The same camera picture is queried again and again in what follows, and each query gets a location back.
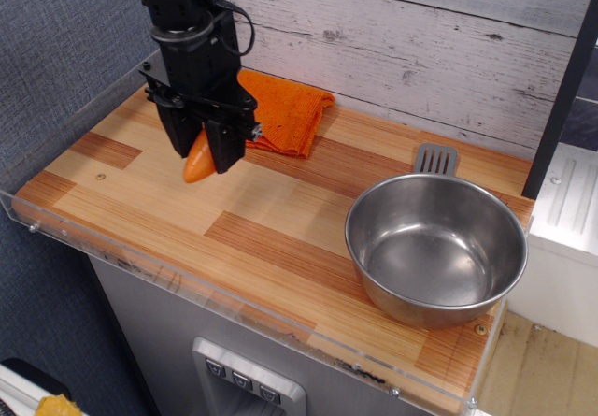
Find grey toy spatula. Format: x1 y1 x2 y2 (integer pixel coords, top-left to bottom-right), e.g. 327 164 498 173
414 143 458 176

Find stainless steel bowl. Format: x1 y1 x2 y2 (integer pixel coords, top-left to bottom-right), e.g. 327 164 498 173
345 174 528 329

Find grey toy fridge cabinet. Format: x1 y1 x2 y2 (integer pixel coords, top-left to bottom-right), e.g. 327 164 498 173
91 258 422 415

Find white aluminium frame block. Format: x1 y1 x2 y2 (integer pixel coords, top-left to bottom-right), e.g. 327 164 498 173
507 143 597 346

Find folded orange cloth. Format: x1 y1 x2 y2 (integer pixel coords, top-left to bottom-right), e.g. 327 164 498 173
238 70 335 159

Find black right upright post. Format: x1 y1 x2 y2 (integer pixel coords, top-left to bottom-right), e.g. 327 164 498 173
521 0 597 199

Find clear acrylic table guard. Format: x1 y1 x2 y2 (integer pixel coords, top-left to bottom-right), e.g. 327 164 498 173
0 35 534 416

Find silver dispenser button panel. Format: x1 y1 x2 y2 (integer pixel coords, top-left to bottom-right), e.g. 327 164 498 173
192 337 307 415

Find orange toy carrot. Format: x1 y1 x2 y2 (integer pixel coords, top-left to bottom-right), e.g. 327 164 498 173
183 130 216 183

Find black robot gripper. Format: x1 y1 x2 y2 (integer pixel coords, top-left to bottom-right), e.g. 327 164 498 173
143 32 263 174

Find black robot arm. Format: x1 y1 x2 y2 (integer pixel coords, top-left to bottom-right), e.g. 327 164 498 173
141 0 262 174

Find white rail with black base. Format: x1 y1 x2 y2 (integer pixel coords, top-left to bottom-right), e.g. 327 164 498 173
1 359 72 415

